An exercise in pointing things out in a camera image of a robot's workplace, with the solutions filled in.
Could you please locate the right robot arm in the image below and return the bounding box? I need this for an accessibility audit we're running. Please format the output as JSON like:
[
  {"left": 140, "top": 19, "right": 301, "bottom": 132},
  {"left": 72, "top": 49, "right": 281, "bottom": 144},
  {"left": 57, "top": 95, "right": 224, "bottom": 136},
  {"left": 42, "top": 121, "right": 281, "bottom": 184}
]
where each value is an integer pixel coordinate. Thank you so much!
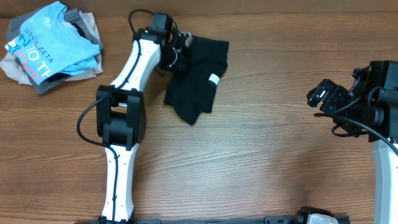
[{"left": 307, "top": 60, "right": 397, "bottom": 223}]

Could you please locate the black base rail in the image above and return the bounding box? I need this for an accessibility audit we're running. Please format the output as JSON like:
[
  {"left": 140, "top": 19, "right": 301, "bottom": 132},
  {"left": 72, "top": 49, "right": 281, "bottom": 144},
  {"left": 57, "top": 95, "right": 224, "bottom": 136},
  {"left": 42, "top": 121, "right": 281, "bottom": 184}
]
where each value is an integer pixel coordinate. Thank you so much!
[{"left": 74, "top": 215, "right": 352, "bottom": 224}]

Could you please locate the beige folded garment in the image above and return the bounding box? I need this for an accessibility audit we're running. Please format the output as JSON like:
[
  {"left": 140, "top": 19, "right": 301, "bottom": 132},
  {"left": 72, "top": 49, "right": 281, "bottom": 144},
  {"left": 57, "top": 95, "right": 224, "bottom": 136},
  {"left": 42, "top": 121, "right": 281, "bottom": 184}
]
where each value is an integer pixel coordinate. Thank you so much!
[{"left": 1, "top": 12, "right": 103, "bottom": 85}]

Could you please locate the black t-shirt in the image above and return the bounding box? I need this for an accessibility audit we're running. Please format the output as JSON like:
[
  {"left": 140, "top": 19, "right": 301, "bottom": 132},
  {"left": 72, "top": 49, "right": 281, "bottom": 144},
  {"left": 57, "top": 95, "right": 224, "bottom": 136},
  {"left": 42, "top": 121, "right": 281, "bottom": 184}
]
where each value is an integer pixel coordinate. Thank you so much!
[{"left": 164, "top": 36, "right": 229, "bottom": 125}]

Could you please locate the light blue printed t-shirt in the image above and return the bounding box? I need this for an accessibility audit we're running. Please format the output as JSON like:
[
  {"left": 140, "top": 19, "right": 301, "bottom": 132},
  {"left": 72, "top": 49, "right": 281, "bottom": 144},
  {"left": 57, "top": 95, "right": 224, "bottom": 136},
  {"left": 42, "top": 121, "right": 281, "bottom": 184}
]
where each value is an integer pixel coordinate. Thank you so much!
[{"left": 5, "top": 1, "right": 100, "bottom": 85}]

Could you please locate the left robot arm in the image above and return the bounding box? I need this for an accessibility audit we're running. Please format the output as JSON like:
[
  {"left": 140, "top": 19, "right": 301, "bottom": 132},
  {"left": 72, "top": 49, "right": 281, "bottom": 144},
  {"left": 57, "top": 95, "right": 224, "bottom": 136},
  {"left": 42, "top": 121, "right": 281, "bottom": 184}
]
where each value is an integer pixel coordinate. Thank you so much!
[{"left": 96, "top": 12, "right": 193, "bottom": 223}]

